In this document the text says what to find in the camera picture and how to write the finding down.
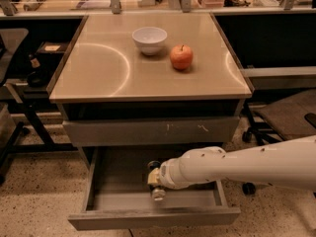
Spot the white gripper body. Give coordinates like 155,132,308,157
159,158,180,190

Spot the silver blue redbull can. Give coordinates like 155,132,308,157
147,161,166,201

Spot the black office chair right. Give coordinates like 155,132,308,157
243,89,316,192

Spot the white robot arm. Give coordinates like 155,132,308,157
147,135,316,192

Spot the red apple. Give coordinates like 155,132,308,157
170,44,194,70

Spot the open grey middle drawer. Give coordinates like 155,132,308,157
68,146,240,230

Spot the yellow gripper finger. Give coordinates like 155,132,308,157
147,168,160,187

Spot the black side table left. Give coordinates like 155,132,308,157
4,40,78,154

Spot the white ceramic bowl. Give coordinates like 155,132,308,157
132,27,168,55

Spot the closed grey top drawer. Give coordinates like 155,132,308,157
63,117,240,147

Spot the grey drawer cabinet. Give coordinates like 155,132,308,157
48,11,252,163

